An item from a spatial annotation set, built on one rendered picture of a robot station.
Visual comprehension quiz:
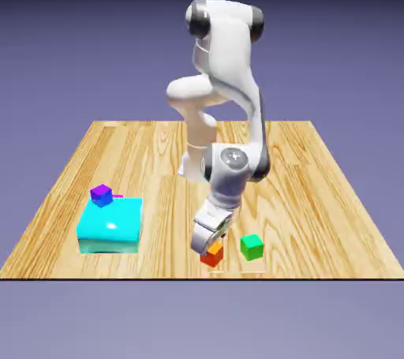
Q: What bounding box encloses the small purple cube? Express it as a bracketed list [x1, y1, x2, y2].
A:
[89, 184, 114, 208]

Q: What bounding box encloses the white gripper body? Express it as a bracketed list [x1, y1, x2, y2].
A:
[190, 204, 235, 255]

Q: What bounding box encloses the small orange cube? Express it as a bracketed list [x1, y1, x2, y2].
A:
[200, 241, 225, 268]

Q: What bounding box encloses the small green cube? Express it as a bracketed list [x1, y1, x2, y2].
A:
[239, 234, 265, 262]

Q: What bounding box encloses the large cyan box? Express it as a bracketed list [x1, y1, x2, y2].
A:
[76, 196, 144, 255]

